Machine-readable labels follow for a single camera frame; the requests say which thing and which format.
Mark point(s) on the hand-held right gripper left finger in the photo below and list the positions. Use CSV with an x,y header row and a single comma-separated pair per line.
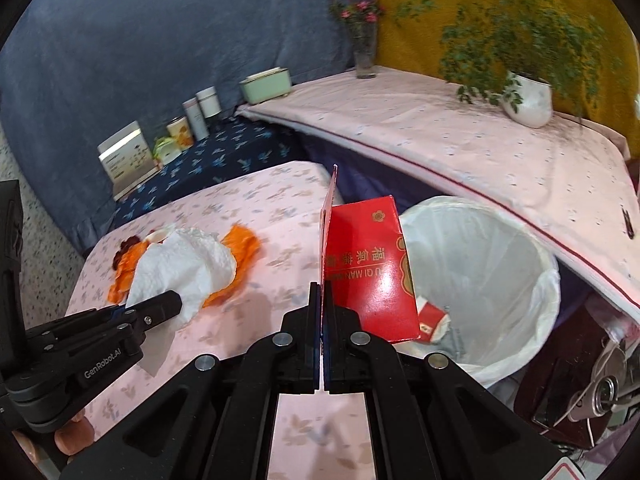
x,y
315,340

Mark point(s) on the tall white canister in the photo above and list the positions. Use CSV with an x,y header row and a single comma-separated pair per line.
x,y
196,120

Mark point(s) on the red paper box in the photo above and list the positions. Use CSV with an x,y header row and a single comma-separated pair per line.
x,y
370,260

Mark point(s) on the bin with white liner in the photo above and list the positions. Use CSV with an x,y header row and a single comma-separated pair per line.
x,y
500,280

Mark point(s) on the green and white packet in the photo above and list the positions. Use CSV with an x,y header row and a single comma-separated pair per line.
x,y
165,151

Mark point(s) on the pale green box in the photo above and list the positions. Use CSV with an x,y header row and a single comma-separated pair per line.
x,y
265,89

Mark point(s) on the glass vase with pink flowers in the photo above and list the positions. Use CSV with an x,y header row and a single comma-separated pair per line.
x,y
365,55

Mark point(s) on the purple cloth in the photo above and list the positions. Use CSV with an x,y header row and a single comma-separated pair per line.
x,y
360,180

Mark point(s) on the orange plastic bag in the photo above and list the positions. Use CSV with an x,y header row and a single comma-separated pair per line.
x,y
240,242

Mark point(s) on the white tissue paper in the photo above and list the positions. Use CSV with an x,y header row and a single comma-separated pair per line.
x,y
195,260

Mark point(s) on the navy floral cloth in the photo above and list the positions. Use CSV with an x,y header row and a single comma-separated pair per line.
x,y
225,150

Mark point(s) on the red paper cup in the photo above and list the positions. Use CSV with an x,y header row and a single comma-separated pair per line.
x,y
431,320

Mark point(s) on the pink floral tablecloth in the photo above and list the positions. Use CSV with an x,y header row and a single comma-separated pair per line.
x,y
260,210

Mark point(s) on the round silver gadget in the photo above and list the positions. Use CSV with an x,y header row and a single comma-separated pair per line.
x,y
606,391

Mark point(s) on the yellow floral tin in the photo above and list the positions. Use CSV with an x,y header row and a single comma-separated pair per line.
x,y
180,134

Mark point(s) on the pink dotted cloth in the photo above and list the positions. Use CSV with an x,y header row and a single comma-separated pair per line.
x,y
425,125

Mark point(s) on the blue curtain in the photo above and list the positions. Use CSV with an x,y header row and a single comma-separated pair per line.
x,y
150,35

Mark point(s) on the black clip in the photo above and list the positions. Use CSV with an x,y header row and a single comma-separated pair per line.
x,y
628,225

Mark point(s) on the yellow cloth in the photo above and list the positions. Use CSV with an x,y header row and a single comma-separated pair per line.
x,y
400,60

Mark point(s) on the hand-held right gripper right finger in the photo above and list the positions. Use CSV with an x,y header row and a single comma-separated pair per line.
x,y
328,360

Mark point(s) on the dark red velvet scrunchie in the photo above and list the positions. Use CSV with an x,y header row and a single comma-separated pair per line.
x,y
125,246

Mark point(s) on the dark red bag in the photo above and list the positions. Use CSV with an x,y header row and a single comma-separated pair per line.
x,y
560,360

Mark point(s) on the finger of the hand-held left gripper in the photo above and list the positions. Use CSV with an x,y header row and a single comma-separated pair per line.
x,y
85,324
155,312

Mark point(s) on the short white canister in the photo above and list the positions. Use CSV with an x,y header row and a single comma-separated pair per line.
x,y
209,105

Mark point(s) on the white printed box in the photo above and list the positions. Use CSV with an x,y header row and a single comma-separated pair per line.
x,y
122,155

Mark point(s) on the person's left hand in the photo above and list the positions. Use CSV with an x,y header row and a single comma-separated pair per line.
x,y
75,435

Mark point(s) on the green plant in white pot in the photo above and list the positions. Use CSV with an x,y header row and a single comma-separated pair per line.
x,y
530,100

